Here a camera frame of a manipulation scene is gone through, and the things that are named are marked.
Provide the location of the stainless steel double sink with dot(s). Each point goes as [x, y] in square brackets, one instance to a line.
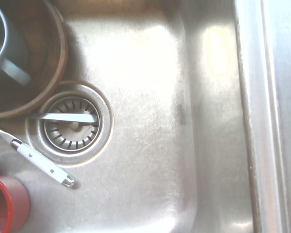
[148, 170]

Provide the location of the metal sink drain strainer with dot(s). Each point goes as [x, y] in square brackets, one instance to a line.
[70, 139]

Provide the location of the silver cutlery blade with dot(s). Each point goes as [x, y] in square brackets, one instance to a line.
[70, 117]

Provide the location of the brown wooden bowl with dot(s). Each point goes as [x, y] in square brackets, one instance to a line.
[46, 48]

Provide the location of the red cup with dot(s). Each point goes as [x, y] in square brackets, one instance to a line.
[14, 194]

